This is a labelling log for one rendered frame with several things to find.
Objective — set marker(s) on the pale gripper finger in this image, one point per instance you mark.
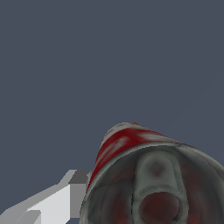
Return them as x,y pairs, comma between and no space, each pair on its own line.
52,201

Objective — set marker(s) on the red and white soup can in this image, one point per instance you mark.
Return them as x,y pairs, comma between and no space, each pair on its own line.
151,180

